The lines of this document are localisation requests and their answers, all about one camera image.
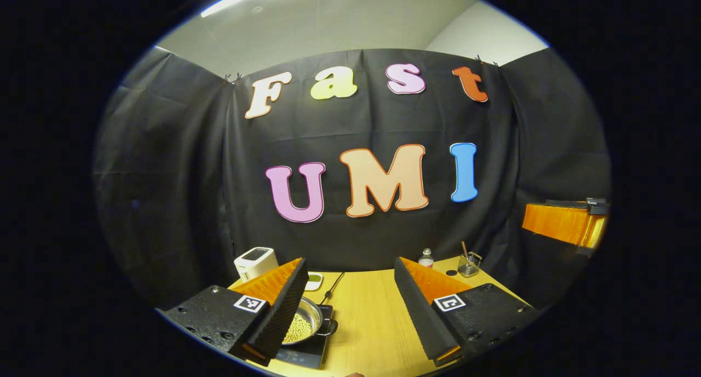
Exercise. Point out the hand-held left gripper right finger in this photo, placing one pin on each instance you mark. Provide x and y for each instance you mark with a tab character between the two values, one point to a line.
419	311

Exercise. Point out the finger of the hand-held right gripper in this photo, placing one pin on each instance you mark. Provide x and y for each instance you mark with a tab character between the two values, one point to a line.
558	223

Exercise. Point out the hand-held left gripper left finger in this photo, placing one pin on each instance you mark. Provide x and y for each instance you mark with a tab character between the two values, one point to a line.
285	311

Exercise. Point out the steel pot with beans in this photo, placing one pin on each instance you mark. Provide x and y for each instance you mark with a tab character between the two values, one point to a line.
306	325

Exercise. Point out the black induction cooktop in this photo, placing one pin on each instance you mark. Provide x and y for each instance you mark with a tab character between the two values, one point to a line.
301	358

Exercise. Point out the white divided bean dish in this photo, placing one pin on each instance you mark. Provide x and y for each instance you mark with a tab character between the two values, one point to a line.
314	281

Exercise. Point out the clear plastic bottle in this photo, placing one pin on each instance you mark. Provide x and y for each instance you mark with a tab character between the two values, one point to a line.
426	259

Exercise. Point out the white toaster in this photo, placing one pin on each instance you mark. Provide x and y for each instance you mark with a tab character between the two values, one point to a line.
254	262

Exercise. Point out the wooden stick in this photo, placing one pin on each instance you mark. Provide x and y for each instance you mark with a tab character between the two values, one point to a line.
465	251

